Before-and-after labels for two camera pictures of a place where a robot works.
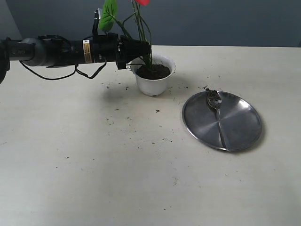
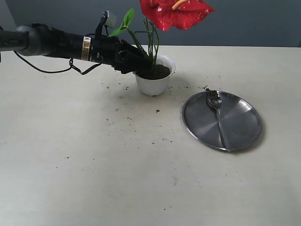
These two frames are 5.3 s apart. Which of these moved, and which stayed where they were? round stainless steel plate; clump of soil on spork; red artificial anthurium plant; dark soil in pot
Moved: red artificial anthurium plant
Stayed: round stainless steel plate; dark soil in pot; clump of soil on spork
